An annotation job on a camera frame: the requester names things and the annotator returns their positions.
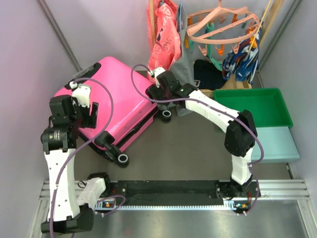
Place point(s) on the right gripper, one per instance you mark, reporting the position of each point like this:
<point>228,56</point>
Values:
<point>157,92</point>

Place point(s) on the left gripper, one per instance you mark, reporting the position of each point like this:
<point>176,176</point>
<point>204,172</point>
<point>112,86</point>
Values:
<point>89,121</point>

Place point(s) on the pink hard-shell suitcase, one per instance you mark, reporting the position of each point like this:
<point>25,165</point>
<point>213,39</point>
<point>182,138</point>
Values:
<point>123,114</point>

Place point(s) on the green plastic tray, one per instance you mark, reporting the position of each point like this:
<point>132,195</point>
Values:
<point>266,105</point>

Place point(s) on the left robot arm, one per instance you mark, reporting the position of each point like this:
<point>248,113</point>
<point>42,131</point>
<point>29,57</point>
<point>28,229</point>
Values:
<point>68,213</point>

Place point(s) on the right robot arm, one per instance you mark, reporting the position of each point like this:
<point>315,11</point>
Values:
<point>239,127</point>

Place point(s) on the grey hanging garment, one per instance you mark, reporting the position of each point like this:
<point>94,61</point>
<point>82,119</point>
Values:
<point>183,68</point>

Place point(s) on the coral patterned jacket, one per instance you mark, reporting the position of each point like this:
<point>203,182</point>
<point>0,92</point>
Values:
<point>164,39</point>

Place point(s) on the dark navy folded garment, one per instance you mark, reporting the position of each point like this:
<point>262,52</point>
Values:
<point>207,76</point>

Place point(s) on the wooden clothes rack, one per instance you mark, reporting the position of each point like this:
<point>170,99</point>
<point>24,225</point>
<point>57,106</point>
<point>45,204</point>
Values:
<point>269,16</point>

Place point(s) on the teal round clothes hanger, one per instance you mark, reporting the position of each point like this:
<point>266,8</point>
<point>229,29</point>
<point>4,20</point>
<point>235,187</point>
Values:
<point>210,47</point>

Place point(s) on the blue white patterned garment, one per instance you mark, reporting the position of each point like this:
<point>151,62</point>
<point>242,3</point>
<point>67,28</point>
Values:
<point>244,63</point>

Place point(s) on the pink round clothes hanger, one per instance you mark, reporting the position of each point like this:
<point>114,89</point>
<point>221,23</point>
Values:
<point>240,30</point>

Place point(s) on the light blue plastic tray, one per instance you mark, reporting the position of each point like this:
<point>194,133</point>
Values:
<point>278,145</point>

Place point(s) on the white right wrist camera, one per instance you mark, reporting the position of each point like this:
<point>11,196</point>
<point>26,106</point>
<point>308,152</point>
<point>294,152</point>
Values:
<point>153,75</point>

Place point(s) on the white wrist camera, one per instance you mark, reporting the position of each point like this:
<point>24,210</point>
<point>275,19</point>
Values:
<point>153,75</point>
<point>82,93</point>

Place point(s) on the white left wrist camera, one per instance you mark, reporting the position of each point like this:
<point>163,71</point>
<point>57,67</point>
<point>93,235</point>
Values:
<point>82,93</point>

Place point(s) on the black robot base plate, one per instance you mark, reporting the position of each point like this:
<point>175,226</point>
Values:
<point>179,192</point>

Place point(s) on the aluminium rail frame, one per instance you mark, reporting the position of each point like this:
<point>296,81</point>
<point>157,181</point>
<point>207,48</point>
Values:
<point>101,195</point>

